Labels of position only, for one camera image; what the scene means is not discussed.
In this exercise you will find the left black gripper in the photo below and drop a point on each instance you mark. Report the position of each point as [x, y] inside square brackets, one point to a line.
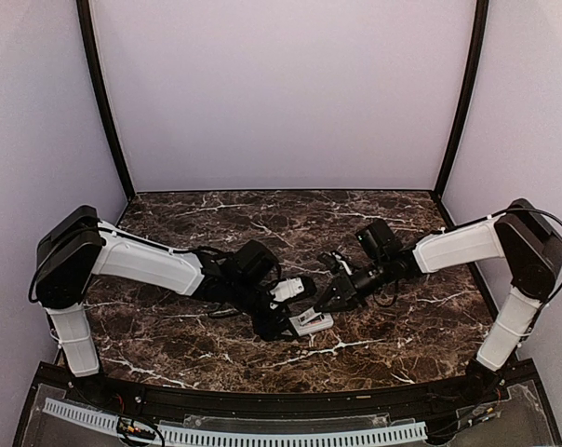
[270, 328]

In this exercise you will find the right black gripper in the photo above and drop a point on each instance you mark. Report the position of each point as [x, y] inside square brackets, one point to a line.
[348, 295]

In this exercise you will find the white remote control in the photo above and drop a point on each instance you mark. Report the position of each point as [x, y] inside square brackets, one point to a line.
[324, 323]

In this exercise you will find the white battery cover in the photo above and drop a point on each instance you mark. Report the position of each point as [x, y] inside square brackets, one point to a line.
[308, 317]

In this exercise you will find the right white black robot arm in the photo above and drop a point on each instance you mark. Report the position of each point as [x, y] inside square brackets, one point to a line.
[527, 241]

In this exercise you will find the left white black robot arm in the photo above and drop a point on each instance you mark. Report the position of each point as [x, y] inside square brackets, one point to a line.
[83, 246]

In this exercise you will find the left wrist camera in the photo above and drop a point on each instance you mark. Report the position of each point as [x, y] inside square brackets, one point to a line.
[293, 289]

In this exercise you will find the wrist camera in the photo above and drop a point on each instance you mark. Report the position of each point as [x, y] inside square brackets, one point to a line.
[293, 289]
[335, 262]

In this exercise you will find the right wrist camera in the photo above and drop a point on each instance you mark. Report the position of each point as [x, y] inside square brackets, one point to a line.
[335, 262]

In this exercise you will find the white slotted cable duct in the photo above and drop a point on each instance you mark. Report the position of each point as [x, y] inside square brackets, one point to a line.
[203, 431]

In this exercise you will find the black front rail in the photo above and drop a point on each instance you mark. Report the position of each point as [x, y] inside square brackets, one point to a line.
[433, 400]

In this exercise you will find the right black frame post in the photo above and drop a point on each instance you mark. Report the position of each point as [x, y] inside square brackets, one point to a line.
[465, 96]

